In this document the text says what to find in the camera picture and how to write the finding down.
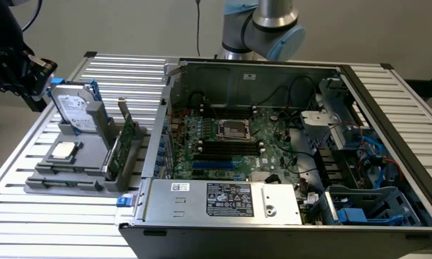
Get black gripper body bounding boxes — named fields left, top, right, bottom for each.
left=0, top=45, right=37, bottom=96

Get black RAM slot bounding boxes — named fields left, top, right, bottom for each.
left=197, top=146, right=267, bottom=152
left=197, top=149, right=268, bottom=156
left=201, top=114, right=256, bottom=120
left=197, top=142, right=267, bottom=149
left=200, top=105, right=257, bottom=111
left=197, top=139, right=265, bottom=145
left=201, top=111, right=257, bottom=117
left=200, top=108, right=257, bottom=114

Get silver hard disk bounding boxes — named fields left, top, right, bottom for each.
left=49, top=83, right=98, bottom=133

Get silver CPU chip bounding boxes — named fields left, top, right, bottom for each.
left=52, top=141, right=82, bottom=159

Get grey parts rack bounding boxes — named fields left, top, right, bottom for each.
left=24, top=102, right=149, bottom=194

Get green graphics card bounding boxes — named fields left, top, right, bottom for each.
left=102, top=98, right=137, bottom=182

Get blue case latch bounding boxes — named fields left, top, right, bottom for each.
left=116, top=195, right=133, bottom=208

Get black expansion slot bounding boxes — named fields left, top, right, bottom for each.
left=193, top=154, right=236, bottom=163

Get blue expansion slot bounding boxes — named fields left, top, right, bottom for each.
left=192, top=161, right=236, bottom=170

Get CPU socket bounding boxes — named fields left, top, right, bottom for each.
left=215, top=118, right=256, bottom=141

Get silver power supply box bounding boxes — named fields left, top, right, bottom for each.
left=139, top=179, right=304, bottom=226

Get green motherboard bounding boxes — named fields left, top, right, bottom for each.
left=164, top=104, right=304, bottom=187

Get silver chipset heat sink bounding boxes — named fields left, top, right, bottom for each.
left=249, top=172, right=272, bottom=183

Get grey metal drive cage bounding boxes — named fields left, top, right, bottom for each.
left=299, top=77, right=372, bottom=152

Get black open PC case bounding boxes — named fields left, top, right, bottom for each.
left=117, top=57, right=432, bottom=259

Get blue plastic disk bay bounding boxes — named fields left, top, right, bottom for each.
left=323, top=185, right=429, bottom=227

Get blue disk bracket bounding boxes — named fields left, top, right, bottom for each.
left=50, top=77, right=112, bottom=127

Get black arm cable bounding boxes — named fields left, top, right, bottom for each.
left=21, top=0, right=44, bottom=32

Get black short wire loop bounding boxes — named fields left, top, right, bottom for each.
left=188, top=91, right=207, bottom=109

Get thin black hanging cable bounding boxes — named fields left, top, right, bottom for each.
left=195, top=0, right=203, bottom=57

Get black looped power wire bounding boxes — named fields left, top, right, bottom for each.
left=255, top=75, right=316, bottom=109

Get blue data wire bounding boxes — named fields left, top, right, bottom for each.
left=359, top=134, right=397, bottom=190

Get red data wire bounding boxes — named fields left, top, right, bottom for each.
left=380, top=158, right=407, bottom=182

